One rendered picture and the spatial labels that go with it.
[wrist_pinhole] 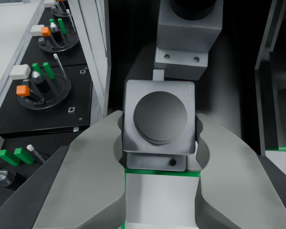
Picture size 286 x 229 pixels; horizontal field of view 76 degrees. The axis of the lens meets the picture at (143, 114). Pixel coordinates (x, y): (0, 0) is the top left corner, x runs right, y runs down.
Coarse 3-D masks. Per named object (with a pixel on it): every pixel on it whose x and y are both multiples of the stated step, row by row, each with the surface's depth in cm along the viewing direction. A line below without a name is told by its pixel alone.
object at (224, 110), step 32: (128, 0) 20; (224, 0) 20; (256, 0) 16; (128, 32) 19; (224, 32) 19; (256, 32) 16; (128, 64) 18; (224, 64) 18; (256, 64) 15; (224, 96) 17; (256, 96) 15; (256, 128) 15; (192, 160) 16
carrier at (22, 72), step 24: (24, 72) 55; (48, 72) 51; (72, 72) 57; (24, 96) 48; (48, 96) 49; (72, 96) 51; (0, 120) 47; (24, 120) 47; (48, 120) 47; (72, 120) 46
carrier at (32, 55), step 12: (60, 24) 65; (72, 24) 64; (36, 36) 70; (60, 36) 63; (72, 36) 66; (36, 48) 66; (48, 48) 62; (60, 48) 62; (72, 48) 63; (24, 60) 61; (36, 60) 61; (48, 60) 61; (60, 60) 61; (72, 60) 61; (84, 60) 61
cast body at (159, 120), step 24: (144, 96) 10; (168, 96) 10; (192, 96) 11; (144, 120) 10; (168, 120) 10; (192, 120) 11; (144, 144) 11; (168, 144) 11; (192, 144) 11; (144, 168) 13; (168, 168) 13
